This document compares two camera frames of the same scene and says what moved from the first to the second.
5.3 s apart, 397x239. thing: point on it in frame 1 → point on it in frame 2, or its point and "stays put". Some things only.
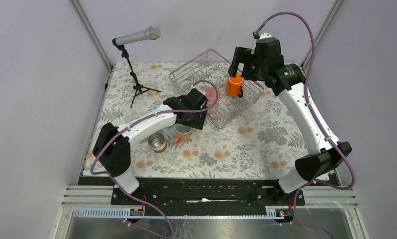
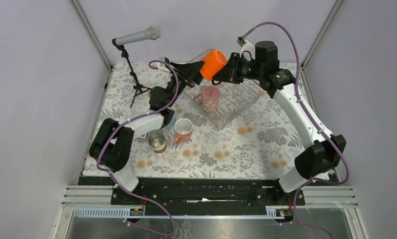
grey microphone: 153,33 stays put
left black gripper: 198,123 → 190,72
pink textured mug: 182,134 stays put
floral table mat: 251,129 stays put
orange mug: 234,84 → 214,60
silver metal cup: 157,142 stays put
